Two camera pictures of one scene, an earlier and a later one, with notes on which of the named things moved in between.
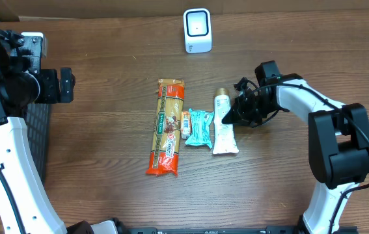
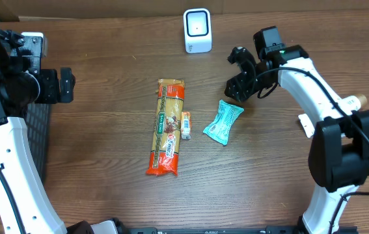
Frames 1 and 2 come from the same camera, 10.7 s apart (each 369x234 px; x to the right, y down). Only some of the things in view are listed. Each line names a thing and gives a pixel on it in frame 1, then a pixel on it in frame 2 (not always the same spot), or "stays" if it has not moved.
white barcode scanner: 197,30 stays
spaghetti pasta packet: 165,149 stays
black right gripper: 241,115 → 240,90
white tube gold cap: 224,142 → 347,104
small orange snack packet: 185,124 stays
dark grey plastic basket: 38,118 stays
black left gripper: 66,84 stays
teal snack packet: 200,122 → 219,129
